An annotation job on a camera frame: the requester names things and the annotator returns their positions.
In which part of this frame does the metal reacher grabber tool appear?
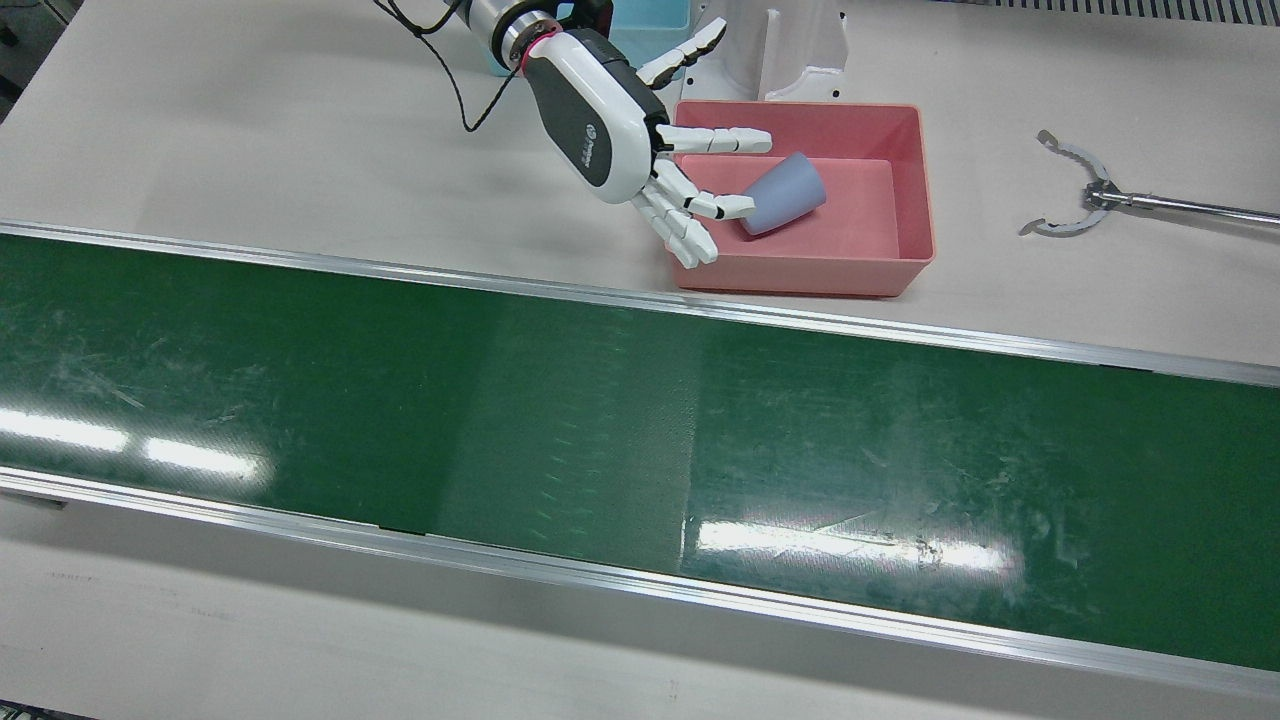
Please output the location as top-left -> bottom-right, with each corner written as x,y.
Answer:
1018,128 -> 1280,239

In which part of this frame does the green belt conveyor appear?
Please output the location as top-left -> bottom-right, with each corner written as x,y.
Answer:
0,222 -> 1280,701

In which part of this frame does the blue plastic cup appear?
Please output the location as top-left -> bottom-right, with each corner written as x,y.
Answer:
740,152 -> 827,237

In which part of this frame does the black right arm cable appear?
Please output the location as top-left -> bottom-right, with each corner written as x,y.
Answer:
375,0 -> 523,134

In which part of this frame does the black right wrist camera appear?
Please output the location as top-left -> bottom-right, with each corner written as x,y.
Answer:
558,0 -> 616,33

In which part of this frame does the white column pedestal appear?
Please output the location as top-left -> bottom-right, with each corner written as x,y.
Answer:
683,0 -> 851,104

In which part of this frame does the right white dexterous robot hand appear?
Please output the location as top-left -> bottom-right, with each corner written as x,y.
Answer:
520,18 -> 776,269

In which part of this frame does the blue plastic box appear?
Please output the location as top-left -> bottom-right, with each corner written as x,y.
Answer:
485,0 -> 693,81

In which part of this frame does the pink plastic box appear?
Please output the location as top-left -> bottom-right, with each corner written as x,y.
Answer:
664,98 -> 937,298

